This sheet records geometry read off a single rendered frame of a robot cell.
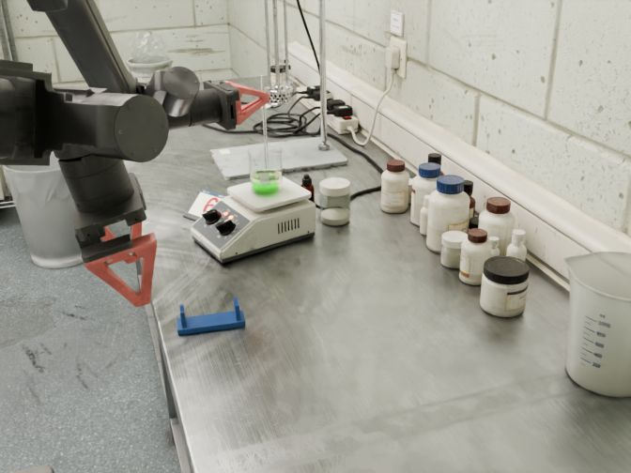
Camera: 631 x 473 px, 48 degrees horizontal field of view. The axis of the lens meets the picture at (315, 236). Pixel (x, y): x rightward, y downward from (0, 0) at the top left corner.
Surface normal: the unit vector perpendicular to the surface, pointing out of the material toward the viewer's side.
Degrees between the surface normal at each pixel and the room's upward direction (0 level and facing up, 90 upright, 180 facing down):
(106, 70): 136
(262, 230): 90
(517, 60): 90
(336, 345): 0
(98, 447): 0
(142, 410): 0
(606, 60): 90
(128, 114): 84
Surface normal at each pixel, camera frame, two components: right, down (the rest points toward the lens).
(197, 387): -0.02, -0.90
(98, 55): 0.14, 0.94
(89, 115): -0.55, 0.07
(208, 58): 0.32, 0.41
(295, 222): 0.55, 0.35
